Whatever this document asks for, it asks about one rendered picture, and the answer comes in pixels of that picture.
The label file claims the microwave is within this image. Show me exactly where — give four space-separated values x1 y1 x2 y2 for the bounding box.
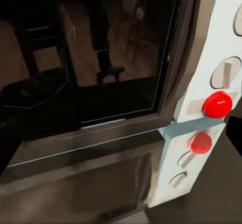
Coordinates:
0 0 242 166

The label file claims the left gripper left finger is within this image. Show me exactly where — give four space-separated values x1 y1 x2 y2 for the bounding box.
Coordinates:
0 116 26 177

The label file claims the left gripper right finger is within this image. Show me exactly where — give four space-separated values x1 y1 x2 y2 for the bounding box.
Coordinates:
226 116 242 157

